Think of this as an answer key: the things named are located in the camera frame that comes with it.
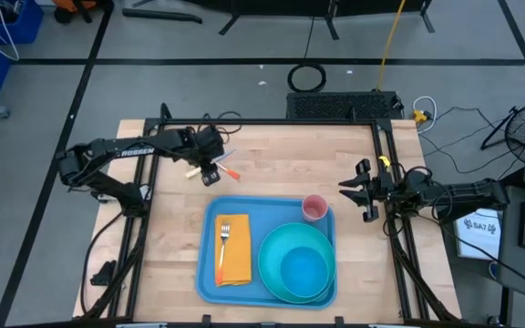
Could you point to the black room divider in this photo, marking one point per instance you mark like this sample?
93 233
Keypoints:
317 7

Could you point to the blue plastic tray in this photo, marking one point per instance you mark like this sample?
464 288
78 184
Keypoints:
262 291

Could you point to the pink plastic cup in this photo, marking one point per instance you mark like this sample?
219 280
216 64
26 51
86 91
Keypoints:
315 208

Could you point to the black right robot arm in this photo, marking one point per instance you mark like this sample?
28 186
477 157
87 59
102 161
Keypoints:
463 193

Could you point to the black perforated computer case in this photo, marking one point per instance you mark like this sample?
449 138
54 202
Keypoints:
342 105

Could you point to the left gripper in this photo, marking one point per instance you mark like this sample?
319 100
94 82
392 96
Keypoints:
210 177

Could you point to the black floor bar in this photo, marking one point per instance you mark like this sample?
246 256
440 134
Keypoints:
162 15

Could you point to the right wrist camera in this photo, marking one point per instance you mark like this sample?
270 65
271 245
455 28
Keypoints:
384 187

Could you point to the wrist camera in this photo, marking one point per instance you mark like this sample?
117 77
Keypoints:
384 187
210 139

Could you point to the blue bowl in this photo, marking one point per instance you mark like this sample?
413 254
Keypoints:
304 272

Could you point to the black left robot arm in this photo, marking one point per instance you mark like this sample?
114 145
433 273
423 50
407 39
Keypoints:
107 152

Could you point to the yellow plug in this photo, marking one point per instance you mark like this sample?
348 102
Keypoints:
419 116

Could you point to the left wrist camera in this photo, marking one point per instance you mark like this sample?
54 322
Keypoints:
210 139

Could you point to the orange and black object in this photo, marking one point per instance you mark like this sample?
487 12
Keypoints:
73 5

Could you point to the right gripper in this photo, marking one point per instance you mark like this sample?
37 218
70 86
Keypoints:
368 196

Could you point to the teal plate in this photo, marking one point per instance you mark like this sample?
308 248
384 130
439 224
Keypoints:
271 264

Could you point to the orange cloth napkin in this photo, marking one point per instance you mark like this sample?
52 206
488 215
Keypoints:
239 255

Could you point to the small black clamp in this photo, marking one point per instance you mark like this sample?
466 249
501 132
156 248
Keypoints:
104 273

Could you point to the black metal table frame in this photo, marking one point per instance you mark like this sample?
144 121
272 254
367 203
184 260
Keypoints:
267 122

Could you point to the white SA7 paper sign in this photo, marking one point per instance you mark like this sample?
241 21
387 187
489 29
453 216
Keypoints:
479 234

